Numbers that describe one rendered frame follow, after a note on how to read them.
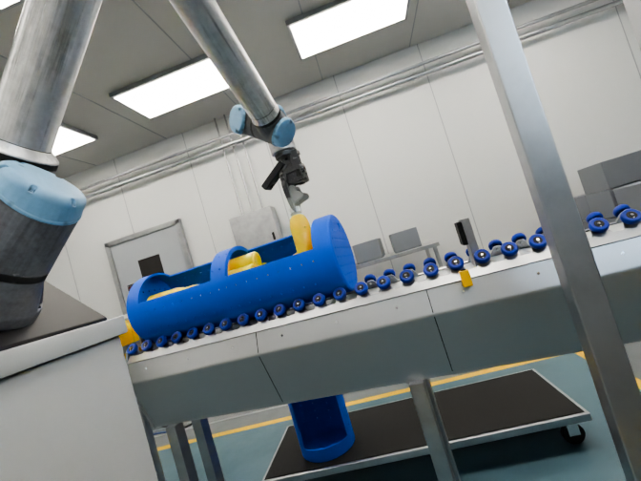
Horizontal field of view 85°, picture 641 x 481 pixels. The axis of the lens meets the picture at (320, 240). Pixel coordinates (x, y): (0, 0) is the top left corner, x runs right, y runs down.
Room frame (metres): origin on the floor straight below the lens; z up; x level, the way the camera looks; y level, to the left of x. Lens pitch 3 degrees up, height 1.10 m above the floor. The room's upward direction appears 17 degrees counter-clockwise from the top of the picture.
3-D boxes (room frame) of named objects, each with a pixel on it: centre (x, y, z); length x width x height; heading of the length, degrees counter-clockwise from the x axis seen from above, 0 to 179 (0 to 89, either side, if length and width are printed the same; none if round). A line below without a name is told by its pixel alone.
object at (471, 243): (1.13, -0.46, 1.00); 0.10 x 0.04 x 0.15; 164
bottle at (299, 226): (1.22, 0.06, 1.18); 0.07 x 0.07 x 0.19
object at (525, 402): (1.86, -0.17, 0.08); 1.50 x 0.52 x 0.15; 82
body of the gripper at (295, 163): (1.21, 0.03, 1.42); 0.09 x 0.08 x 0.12; 73
